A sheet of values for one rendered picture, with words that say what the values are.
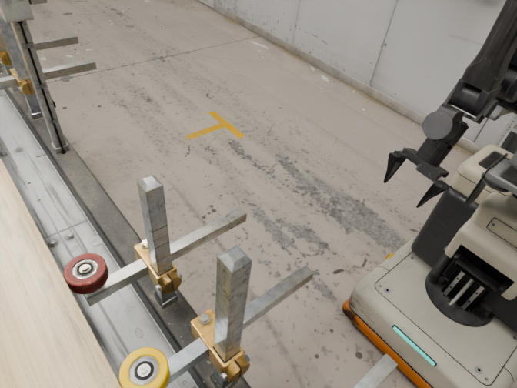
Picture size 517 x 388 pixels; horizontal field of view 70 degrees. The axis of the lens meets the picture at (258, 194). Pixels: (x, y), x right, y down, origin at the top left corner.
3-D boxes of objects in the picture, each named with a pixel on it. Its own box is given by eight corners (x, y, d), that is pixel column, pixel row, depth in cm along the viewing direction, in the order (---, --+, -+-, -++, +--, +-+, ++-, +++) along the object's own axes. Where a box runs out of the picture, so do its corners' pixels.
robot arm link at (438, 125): (500, 102, 76) (461, 83, 80) (490, 92, 67) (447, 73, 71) (463, 152, 81) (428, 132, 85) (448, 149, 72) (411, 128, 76)
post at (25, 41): (65, 144, 134) (23, 13, 103) (70, 151, 132) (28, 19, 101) (52, 148, 132) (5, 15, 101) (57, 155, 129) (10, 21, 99)
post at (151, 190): (171, 304, 101) (153, 171, 68) (177, 314, 99) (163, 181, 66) (159, 311, 99) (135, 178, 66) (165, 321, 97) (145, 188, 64)
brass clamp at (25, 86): (29, 78, 144) (25, 65, 141) (41, 93, 137) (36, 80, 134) (11, 81, 141) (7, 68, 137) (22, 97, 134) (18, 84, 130)
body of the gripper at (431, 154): (436, 179, 80) (458, 151, 77) (398, 153, 85) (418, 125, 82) (445, 179, 85) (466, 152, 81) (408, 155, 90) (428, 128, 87)
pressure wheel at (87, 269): (105, 316, 79) (94, 287, 71) (69, 309, 79) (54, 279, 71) (121, 285, 85) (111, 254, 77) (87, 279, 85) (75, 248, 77)
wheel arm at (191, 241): (238, 215, 105) (239, 205, 102) (246, 223, 103) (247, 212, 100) (85, 297, 82) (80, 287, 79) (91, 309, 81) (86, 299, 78)
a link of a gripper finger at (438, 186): (420, 214, 82) (448, 180, 78) (395, 195, 86) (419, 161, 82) (430, 212, 87) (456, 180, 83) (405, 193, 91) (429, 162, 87)
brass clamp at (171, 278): (156, 248, 94) (155, 235, 91) (185, 285, 87) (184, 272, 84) (134, 259, 91) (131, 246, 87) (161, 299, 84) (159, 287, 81)
